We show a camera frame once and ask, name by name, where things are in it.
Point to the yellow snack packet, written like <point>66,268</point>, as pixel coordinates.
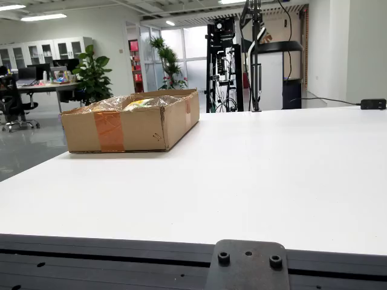
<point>137,104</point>

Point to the brown cardboard box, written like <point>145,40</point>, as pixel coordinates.
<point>142,133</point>

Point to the black equipment rack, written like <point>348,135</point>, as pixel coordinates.
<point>209,75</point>

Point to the tall slender potted plant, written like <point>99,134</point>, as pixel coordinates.
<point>169,60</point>

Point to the clear bag of round biscuits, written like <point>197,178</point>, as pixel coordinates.
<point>106,104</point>

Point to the white kiosk with black top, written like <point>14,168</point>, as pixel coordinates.
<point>272,75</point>

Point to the red display shelf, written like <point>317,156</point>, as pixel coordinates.
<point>134,46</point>

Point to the broad leaf potted plant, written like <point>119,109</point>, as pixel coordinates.
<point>93,75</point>

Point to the small ceiling light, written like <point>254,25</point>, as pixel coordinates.
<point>170,23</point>

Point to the black metal mounting plate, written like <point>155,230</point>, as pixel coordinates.
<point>248,272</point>

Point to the grey office desk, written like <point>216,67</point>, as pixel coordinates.
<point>45,87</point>

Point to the black computer monitor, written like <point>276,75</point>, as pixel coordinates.
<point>43,68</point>
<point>26,73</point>

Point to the white glass door cabinets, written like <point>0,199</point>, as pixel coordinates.
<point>39,51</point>

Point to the black power adapter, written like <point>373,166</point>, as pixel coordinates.
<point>373,104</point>

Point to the black office chair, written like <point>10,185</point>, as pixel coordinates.
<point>12,102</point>

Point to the long ceiling light panel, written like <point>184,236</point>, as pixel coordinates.
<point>12,7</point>
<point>43,17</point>

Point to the black camera stand pole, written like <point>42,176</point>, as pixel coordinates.
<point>256,60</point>

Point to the black aluminium frame rail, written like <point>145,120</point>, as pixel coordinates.
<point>90,262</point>

